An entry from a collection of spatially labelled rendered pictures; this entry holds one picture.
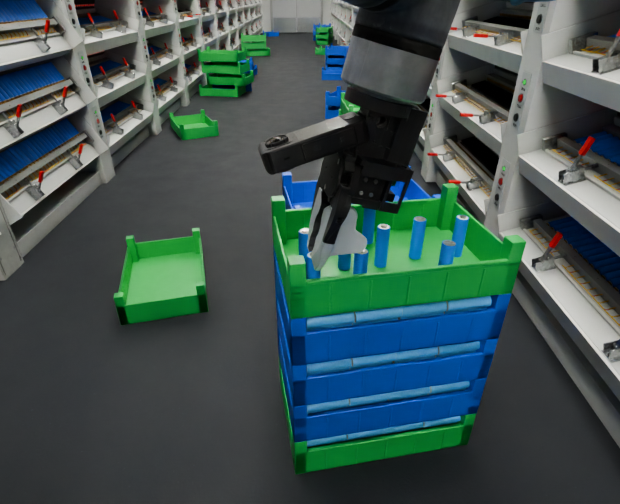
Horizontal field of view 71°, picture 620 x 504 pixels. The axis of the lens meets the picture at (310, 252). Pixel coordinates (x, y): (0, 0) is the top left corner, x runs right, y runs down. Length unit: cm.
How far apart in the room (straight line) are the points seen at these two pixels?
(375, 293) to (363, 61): 27
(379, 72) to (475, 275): 29
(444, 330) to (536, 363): 45
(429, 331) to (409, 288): 9
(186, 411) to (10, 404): 34
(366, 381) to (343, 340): 9
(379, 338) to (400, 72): 33
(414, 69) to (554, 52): 68
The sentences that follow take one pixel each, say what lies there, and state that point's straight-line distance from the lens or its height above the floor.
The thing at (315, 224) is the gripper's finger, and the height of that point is 42.
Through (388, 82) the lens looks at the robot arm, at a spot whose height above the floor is 59.
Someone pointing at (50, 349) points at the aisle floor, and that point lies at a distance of 112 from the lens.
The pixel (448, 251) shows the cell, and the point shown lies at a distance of 59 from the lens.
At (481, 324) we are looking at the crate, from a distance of 66.
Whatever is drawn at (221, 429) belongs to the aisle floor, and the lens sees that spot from 85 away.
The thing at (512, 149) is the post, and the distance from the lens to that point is 117.
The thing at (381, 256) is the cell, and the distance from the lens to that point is 63.
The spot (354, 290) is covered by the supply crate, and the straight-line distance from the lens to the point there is 54.
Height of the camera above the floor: 67
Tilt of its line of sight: 31 degrees down
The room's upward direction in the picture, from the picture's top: straight up
